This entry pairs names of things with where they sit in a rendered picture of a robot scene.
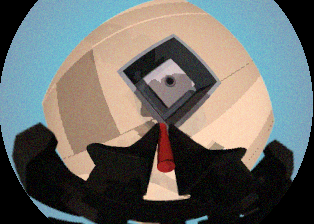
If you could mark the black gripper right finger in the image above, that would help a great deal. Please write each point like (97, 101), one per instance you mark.
(193, 161)

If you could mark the red peg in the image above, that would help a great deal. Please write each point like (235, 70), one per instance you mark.
(165, 160)

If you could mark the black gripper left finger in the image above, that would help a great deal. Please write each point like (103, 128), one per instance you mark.
(137, 159)

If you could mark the white square plate with hole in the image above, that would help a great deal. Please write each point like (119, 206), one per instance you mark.
(168, 83)

